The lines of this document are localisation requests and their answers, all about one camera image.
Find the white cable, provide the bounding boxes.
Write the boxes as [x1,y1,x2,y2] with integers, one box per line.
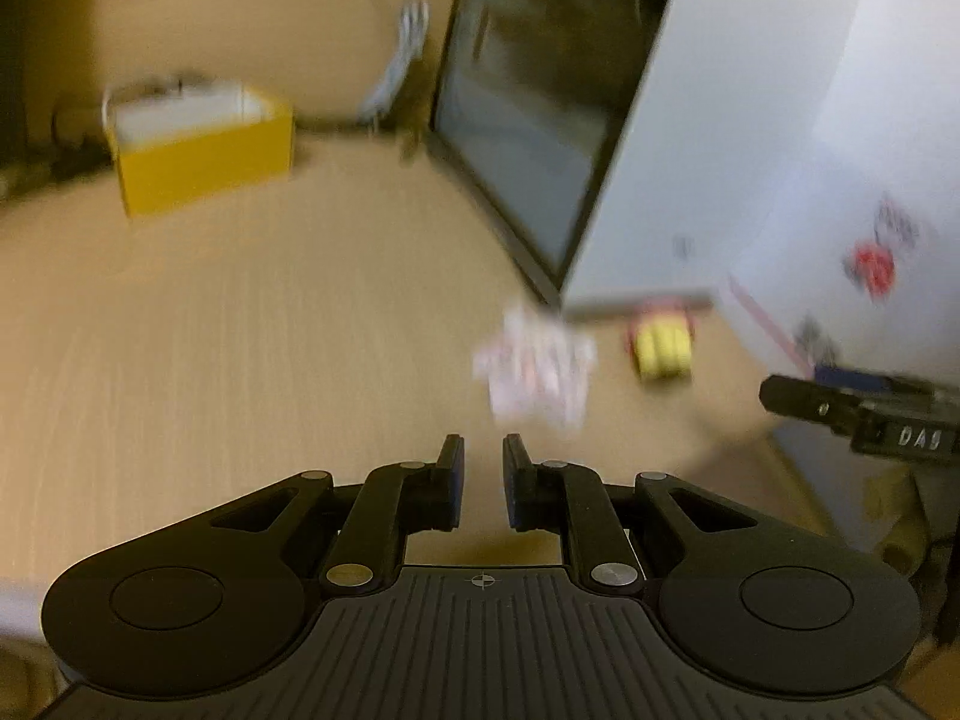
[357,0,434,127]

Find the white pink printed packet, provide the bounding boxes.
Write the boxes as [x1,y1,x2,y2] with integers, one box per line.
[471,306,599,434]

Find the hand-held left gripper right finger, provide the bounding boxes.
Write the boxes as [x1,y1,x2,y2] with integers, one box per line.
[502,433,760,595]

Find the black computer monitor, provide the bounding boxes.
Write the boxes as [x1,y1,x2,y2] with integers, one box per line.
[427,0,689,308]

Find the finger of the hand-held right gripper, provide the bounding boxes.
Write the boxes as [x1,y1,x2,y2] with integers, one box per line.
[814,364,942,397]
[760,373,871,436]

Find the yellow toy jar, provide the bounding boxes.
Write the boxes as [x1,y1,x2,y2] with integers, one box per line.
[622,300,698,387]

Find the white box with labels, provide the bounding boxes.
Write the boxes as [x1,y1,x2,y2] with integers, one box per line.
[559,0,960,563]

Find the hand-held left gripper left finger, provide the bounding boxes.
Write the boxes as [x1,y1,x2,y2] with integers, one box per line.
[211,433,467,595]

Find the yellow cardboard box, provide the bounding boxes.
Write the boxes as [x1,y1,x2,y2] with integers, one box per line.
[101,75,295,220]

